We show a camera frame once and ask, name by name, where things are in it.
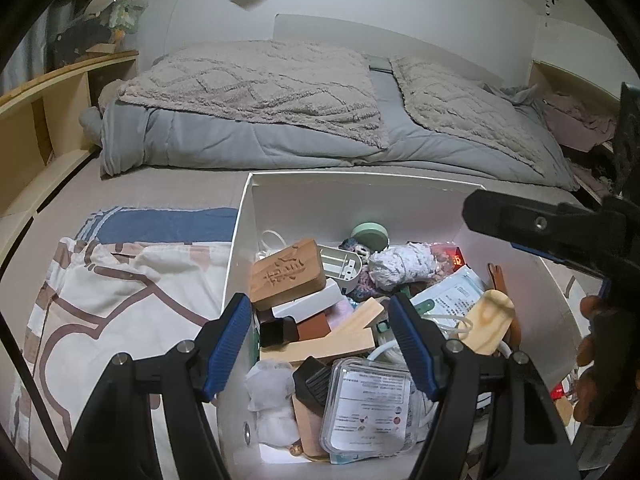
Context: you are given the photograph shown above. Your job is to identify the light wooden strip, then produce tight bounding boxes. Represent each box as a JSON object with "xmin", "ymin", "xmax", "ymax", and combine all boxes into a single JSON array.
[{"xmin": 259, "ymin": 330, "xmax": 377, "ymax": 367}]

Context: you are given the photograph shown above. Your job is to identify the clear labelled plastic box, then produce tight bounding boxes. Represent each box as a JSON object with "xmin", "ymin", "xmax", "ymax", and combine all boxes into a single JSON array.
[{"xmin": 319, "ymin": 356, "xmax": 413, "ymax": 458}]

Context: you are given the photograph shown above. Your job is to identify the green round container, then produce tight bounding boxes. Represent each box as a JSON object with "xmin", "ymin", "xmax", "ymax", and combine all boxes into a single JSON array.
[{"xmin": 349, "ymin": 222, "xmax": 390, "ymax": 252}]

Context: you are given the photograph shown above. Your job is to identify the white cloth bundle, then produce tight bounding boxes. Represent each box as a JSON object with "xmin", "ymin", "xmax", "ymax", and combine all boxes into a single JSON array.
[{"xmin": 367, "ymin": 241, "xmax": 438, "ymax": 292}]

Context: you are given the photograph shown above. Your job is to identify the white shoe box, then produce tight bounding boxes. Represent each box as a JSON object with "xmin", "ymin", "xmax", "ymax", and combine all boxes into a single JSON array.
[{"xmin": 215, "ymin": 171, "xmax": 586, "ymax": 480}]

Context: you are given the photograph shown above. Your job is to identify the light wooden block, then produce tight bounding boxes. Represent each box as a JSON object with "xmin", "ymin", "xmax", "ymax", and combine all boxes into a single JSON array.
[{"xmin": 327, "ymin": 297, "xmax": 388, "ymax": 348}]

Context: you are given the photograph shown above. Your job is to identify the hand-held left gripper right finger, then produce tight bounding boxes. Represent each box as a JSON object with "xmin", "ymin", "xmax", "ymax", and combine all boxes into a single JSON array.
[{"xmin": 389, "ymin": 292, "xmax": 576, "ymax": 480}]

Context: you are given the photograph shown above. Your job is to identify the white headboard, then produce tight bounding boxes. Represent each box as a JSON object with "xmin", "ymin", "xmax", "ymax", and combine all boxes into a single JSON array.
[{"xmin": 274, "ymin": 14, "xmax": 537, "ymax": 86}]

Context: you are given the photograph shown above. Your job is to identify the brown blue crochet piece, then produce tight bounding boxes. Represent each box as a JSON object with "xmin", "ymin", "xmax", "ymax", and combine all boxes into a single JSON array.
[{"xmin": 339, "ymin": 239, "xmax": 383, "ymax": 306}]

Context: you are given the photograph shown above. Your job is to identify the grey curtain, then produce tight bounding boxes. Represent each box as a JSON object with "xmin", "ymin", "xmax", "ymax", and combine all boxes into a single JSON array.
[{"xmin": 0, "ymin": 0, "xmax": 66, "ymax": 96}]

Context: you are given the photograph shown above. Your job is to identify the white wooden side shelf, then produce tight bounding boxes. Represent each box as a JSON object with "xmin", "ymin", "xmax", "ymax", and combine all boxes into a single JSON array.
[{"xmin": 529, "ymin": 15, "xmax": 631, "ymax": 201}]

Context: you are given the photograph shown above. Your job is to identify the printed blanket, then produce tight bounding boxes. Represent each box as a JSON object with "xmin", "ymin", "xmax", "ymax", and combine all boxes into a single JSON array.
[{"xmin": 10, "ymin": 205, "xmax": 241, "ymax": 480}]

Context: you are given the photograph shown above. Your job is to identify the dark plush toy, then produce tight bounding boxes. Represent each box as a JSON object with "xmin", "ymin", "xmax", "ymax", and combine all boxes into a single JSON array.
[{"xmin": 51, "ymin": 25, "xmax": 115, "ymax": 67}]

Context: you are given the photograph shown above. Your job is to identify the carved wooden block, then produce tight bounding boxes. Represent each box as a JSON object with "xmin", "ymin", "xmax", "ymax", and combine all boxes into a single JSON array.
[{"xmin": 248, "ymin": 239, "xmax": 327, "ymax": 311}]

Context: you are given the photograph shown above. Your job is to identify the wooden bedside shelf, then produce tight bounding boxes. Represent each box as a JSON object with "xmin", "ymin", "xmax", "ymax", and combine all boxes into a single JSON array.
[{"xmin": 0, "ymin": 50, "xmax": 141, "ymax": 216}]

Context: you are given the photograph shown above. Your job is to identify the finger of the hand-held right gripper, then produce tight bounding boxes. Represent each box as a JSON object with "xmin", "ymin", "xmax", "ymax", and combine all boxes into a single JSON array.
[{"xmin": 462, "ymin": 189, "xmax": 607, "ymax": 282}]

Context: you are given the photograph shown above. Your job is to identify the beige textured pillow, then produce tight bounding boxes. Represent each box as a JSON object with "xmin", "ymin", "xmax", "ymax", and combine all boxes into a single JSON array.
[
  {"xmin": 390, "ymin": 55, "xmax": 576, "ymax": 181},
  {"xmin": 117, "ymin": 40, "xmax": 391, "ymax": 150}
]

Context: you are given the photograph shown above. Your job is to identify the white plastic open case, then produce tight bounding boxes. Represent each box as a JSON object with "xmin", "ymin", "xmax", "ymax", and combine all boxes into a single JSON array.
[{"xmin": 317, "ymin": 242, "xmax": 362, "ymax": 297}]

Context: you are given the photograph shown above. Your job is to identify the red packet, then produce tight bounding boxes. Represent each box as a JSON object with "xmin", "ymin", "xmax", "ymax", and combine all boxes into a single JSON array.
[{"xmin": 432, "ymin": 244, "xmax": 467, "ymax": 267}]

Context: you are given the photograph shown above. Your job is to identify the white cable tie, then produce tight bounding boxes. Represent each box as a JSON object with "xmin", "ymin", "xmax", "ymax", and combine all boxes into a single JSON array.
[{"xmin": 430, "ymin": 310, "xmax": 476, "ymax": 338}]

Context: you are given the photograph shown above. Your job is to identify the grey duvet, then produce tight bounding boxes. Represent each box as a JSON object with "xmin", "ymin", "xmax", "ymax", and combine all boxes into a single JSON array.
[{"xmin": 80, "ymin": 67, "xmax": 581, "ymax": 193}]

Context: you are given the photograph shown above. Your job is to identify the light wooden spoon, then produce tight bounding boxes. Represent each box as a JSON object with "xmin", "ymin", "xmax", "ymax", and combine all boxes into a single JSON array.
[{"xmin": 457, "ymin": 290, "xmax": 517, "ymax": 358}]

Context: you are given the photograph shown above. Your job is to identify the brown rectangular block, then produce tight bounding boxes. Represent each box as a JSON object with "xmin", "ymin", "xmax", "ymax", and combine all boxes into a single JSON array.
[{"xmin": 296, "ymin": 309, "xmax": 332, "ymax": 342}]

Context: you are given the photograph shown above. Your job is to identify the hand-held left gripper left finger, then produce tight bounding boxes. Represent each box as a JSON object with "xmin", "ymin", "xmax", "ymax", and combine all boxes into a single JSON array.
[{"xmin": 57, "ymin": 292, "xmax": 253, "ymax": 480}]

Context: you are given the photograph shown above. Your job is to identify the white cap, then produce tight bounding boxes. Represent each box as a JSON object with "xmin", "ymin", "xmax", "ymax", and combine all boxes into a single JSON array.
[{"xmin": 82, "ymin": 0, "xmax": 141, "ymax": 17}]

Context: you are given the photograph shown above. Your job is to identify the tan wooden board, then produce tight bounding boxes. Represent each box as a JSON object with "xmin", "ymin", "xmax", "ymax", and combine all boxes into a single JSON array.
[{"xmin": 292, "ymin": 397, "xmax": 328, "ymax": 459}]

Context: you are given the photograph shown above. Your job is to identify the person's right hand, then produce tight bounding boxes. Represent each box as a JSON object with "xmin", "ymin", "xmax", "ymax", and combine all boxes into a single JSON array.
[{"xmin": 574, "ymin": 294, "xmax": 619, "ymax": 423}]

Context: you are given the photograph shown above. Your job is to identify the green white plush toy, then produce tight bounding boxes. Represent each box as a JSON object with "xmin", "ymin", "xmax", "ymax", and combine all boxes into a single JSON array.
[{"xmin": 106, "ymin": 0, "xmax": 150, "ymax": 46}]

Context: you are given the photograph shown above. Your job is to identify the oval wooden block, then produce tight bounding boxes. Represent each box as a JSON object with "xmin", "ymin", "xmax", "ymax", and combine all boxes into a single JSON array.
[{"xmin": 552, "ymin": 395, "xmax": 576, "ymax": 427}]

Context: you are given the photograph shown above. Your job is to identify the pink clothes pile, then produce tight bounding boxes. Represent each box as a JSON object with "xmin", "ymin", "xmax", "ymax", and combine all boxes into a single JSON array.
[{"xmin": 542, "ymin": 91, "xmax": 618, "ymax": 153}]

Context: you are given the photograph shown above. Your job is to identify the small white box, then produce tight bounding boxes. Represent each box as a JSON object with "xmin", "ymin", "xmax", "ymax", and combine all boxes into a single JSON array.
[{"xmin": 267, "ymin": 279, "xmax": 343, "ymax": 322}]

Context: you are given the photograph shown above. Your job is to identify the blue white packet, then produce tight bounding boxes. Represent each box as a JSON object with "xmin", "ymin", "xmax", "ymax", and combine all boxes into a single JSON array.
[{"xmin": 424, "ymin": 265, "xmax": 487, "ymax": 333}]

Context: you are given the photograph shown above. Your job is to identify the black ribbed clip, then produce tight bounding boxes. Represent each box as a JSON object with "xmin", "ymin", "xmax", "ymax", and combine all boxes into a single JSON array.
[{"xmin": 291, "ymin": 356, "xmax": 333, "ymax": 407}]

